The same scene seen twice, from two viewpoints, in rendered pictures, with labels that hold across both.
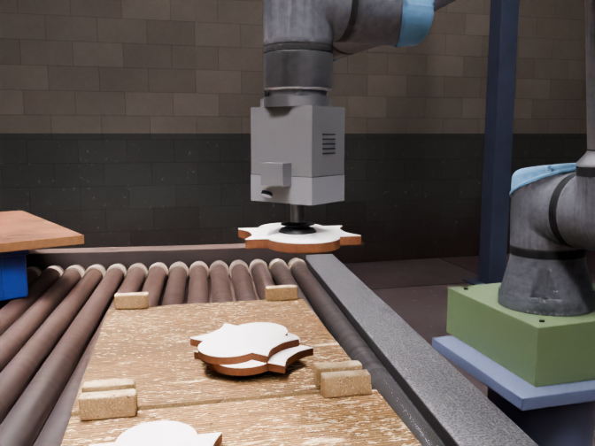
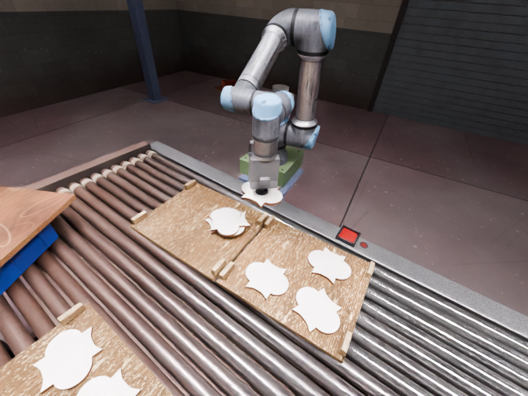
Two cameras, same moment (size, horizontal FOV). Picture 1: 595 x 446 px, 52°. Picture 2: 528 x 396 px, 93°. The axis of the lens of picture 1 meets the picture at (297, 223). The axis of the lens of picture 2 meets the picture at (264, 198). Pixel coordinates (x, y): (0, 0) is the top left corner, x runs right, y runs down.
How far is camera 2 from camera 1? 0.68 m
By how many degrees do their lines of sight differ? 53
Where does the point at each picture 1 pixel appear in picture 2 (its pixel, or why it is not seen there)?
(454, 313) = (243, 166)
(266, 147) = (258, 173)
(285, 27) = (272, 135)
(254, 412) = (259, 245)
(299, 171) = (273, 178)
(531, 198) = not seen: hidden behind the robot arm
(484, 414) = (295, 210)
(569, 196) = (291, 133)
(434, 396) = (280, 210)
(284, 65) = (270, 148)
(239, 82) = not seen: outside the picture
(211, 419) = (253, 254)
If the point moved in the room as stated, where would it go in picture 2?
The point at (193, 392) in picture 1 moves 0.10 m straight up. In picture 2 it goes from (233, 248) to (232, 229)
